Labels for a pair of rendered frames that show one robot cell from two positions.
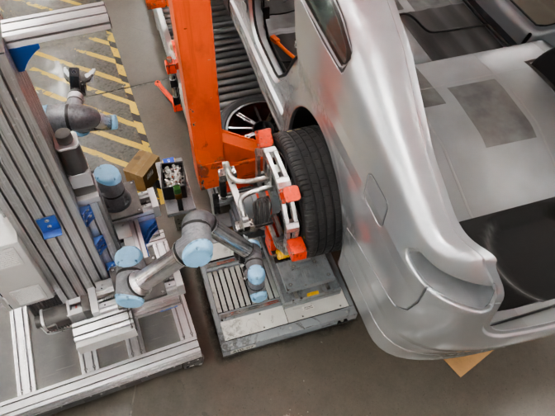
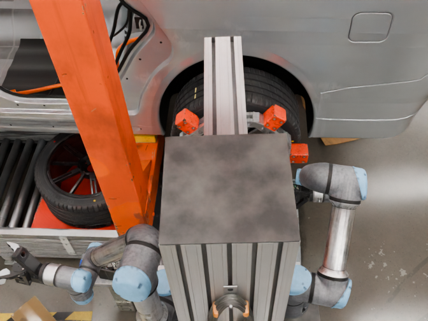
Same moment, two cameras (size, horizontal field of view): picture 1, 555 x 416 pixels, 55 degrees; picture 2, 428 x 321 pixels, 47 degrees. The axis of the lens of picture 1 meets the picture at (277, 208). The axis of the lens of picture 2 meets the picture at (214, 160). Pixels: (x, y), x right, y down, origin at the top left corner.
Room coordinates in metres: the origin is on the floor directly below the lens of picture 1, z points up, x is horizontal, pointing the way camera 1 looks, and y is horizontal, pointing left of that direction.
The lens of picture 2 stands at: (1.13, 1.46, 2.80)
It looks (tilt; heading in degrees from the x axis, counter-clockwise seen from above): 52 degrees down; 295
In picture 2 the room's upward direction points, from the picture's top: 3 degrees counter-clockwise
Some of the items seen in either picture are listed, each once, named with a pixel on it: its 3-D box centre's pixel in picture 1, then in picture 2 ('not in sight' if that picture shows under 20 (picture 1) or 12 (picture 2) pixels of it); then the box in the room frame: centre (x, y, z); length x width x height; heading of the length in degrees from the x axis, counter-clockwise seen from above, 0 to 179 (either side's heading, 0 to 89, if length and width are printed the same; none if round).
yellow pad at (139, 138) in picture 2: not in sight; (145, 130); (2.25, -0.07, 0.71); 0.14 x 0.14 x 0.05; 19
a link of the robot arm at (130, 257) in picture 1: (130, 262); (295, 284); (1.20, 0.63, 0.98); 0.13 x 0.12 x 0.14; 10
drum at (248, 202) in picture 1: (262, 202); not in sight; (1.66, 0.08, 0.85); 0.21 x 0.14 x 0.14; 109
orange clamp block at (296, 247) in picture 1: (296, 248); (298, 153); (1.38, -0.10, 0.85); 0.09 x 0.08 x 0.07; 19
